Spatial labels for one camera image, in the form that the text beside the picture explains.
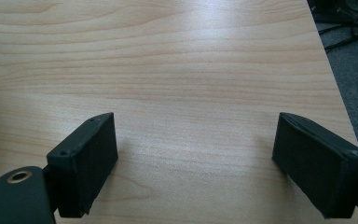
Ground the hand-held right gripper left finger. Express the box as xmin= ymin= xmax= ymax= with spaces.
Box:
xmin=46 ymin=112 xmax=119 ymax=218

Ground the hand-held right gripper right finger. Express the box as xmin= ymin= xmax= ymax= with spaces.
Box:
xmin=271 ymin=112 xmax=358 ymax=219

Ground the black floor cable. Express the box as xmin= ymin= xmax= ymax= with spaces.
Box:
xmin=316 ymin=18 xmax=358 ymax=35
xmin=324 ymin=31 xmax=358 ymax=54

